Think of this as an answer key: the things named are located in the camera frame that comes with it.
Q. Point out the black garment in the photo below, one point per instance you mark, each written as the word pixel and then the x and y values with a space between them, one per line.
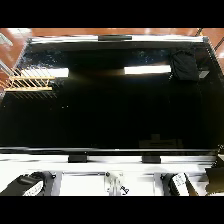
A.
pixel 185 65

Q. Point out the wooden rack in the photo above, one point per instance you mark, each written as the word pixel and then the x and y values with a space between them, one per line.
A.
pixel 30 78

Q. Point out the silver frame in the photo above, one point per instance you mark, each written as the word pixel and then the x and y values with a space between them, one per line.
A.
pixel 110 159

